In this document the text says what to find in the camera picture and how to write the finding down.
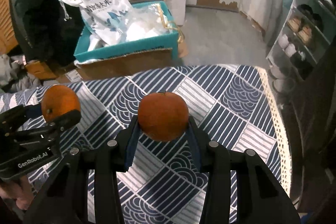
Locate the grey shoe rack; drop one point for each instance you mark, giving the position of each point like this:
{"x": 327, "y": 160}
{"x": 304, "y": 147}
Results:
{"x": 304, "y": 37}

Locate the grey crumpled clothing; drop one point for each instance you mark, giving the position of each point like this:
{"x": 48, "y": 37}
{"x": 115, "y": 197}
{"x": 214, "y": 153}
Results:
{"x": 14, "y": 75}

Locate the clear plastic bag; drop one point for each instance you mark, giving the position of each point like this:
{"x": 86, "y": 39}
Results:
{"x": 146, "y": 22}

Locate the blue white patterned tablecloth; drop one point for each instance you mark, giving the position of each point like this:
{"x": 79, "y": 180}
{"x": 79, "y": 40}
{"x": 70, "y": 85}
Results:
{"x": 232, "y": 104}

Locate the small red-orange tangerine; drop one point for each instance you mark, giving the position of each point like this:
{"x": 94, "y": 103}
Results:
{"x": 163, "y": 116}

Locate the white rice bag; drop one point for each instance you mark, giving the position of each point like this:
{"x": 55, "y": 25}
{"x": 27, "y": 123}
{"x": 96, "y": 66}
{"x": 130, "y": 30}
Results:
{"x": 104, "y": 18}

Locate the dark hanging coat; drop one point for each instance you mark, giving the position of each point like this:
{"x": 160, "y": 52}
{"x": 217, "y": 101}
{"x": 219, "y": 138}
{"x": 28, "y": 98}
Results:
{"x": 46, "y": 30}

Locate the wooden louvered door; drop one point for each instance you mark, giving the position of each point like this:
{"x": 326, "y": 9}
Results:
{"x": 7, "y": 36}

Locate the brown cardboard box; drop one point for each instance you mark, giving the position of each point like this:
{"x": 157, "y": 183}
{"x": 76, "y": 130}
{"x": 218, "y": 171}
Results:
{"x": 126, "y": 65}

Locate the flat labelled cardboard box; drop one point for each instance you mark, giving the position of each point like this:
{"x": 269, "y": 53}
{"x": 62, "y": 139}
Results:
{"x": 72, "y": 76}

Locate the left hand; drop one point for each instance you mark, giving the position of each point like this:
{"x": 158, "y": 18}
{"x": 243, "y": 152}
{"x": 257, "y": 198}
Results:
{"x": 20, "y": 191}

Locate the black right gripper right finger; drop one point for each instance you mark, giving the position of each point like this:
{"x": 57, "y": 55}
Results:
{"x": 211, "y": 157}

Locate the teal cardboard box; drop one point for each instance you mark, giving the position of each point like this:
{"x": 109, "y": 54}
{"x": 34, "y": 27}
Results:
{"x": 90, "y": 46}

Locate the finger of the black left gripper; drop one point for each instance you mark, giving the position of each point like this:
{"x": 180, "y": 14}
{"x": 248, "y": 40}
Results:
{"x": 63, "y": 122}
{"x": 20, "y": 114}

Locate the small cardboard box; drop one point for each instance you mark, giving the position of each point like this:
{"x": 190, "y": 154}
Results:
{"x": 40, "y": 70}

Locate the orange tangerine with stem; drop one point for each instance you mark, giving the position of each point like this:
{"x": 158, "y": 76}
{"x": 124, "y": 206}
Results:
{"x": 58, "y": 100}

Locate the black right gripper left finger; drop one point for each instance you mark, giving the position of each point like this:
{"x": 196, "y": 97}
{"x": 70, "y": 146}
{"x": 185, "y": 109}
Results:
{"x": 115, "y": 156}

